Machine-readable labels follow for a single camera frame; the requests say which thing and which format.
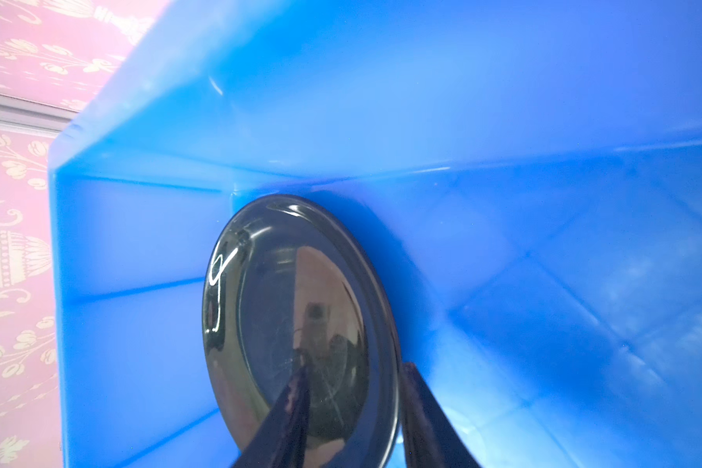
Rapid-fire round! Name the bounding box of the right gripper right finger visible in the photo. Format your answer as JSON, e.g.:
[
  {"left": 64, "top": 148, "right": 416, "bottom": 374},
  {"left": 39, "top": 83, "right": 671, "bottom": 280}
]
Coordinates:
[{"left": 400, "top": 362, "right": 481, "bottom": 468}]

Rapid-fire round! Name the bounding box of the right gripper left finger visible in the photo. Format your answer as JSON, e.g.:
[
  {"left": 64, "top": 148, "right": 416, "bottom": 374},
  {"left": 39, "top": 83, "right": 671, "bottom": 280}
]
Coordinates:
[{"left": 232, "top": 366, "right": 311, "bottom": 468}]

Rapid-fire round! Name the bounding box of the black round plate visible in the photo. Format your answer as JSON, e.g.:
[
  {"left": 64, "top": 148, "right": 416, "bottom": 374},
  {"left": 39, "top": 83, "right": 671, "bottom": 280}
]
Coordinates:
[{"left": 202, "top": 194, "right": 401, "bottom": 467}]

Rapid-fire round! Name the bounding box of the blue plastic bin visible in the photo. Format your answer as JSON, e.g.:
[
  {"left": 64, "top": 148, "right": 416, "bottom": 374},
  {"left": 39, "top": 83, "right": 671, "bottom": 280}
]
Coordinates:
[{"left": 50, "top": 1, "right": 702, "bottom": 467}]

